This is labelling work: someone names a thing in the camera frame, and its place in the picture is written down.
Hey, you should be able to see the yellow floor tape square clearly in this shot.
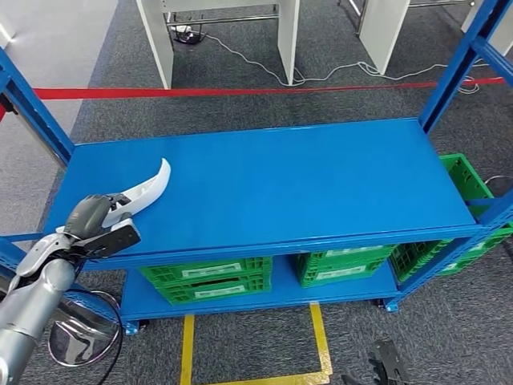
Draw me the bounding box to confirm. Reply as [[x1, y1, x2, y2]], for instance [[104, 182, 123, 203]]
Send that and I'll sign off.
[[179, 302, 333, 385]]

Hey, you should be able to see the long red barrier belt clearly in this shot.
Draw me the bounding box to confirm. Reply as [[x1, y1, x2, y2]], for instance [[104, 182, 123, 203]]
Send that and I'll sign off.
[[34, 76, 505, 102]]

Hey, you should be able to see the blue metal shelf rack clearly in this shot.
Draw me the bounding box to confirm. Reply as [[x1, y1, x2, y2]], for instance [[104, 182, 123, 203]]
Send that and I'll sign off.
[[0, 0, 513, 337]]

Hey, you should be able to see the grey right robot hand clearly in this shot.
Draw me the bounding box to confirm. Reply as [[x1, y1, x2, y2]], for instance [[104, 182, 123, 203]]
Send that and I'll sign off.
[[340, 357, 379, 385]]

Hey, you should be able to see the white curved plastic part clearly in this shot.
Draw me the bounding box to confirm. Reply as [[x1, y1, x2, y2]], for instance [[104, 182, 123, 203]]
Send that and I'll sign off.
[[102, 157, 172, 229]]

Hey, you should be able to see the coiled white cable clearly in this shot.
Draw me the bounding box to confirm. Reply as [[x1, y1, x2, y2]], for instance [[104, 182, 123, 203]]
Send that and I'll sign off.
[[456, 76, 481, 97]]

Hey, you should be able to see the chrome stanchion base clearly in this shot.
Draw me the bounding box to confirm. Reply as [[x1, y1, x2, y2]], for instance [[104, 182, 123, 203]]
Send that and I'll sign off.
[[484, 175, 513, 197]]

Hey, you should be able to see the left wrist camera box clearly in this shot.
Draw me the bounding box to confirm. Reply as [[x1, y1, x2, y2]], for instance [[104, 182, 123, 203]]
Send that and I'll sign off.
[[78, 221, 142, 261]]

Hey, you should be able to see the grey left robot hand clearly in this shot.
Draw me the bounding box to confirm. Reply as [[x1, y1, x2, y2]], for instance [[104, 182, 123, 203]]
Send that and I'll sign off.
[[63, 193, 135, 243]]

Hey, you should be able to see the chrome stanchion post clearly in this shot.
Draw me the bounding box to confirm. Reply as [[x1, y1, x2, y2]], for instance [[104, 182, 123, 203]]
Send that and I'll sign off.
[[48, 289, 121, 367], [0, 92, 65, 168]]

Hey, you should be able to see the green plastic crate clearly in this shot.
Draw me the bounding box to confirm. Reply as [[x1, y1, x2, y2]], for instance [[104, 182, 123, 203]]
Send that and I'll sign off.
[[156, 274, 272, 306], [438, 249, 493, 278], [139, 256, 273, 290], [300, 260, 386, 289], [295, 244, 395, 274], [389, 154, 513, 280]]

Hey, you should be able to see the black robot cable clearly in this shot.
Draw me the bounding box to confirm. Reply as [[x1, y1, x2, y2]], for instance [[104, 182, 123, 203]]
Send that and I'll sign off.
[[72, 289, 124, 385]]

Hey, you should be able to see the white table leg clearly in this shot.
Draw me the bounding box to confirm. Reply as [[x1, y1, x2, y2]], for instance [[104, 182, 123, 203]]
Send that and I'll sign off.
[[358, 0, 411, 75], [460, 0, 513, 57], [136, 0, 174, 90], [277, 0, 301, 86]]

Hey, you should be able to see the metal table crossbar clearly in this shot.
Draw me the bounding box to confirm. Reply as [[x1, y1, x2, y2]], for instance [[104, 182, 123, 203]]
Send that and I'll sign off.
[[164, 4, 279, 25]]

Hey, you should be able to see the black power strip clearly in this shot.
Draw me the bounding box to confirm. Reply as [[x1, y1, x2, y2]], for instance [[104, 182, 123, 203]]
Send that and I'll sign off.
[[174, 23, 206, 45]]

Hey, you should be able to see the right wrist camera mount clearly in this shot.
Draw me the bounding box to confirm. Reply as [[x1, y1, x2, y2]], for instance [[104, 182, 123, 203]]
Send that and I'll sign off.
[[370, 339, 410, 385]]

